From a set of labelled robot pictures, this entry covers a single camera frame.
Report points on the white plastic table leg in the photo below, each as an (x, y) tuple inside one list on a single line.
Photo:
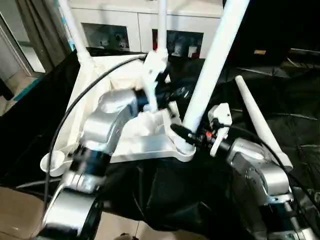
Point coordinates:
[(75, 30), (215, 65), (162, 25), (260, 115)]

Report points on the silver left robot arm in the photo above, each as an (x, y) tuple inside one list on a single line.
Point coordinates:
[(100, 130)]

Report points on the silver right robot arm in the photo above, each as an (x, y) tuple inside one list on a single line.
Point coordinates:
[(260, 175)]

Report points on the black table mat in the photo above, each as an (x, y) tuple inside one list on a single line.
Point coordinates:
[(175, 195)]

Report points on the white display cabinet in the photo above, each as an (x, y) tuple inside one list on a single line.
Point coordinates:
[(130, 17)]

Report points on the black cabinet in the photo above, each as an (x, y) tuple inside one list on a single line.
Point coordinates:
[(275, 25)]

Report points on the blue floor mat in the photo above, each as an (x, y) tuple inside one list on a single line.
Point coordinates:
[(27, 90)]

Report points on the grey curtain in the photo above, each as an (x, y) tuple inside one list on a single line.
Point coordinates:
[(42, 30)]

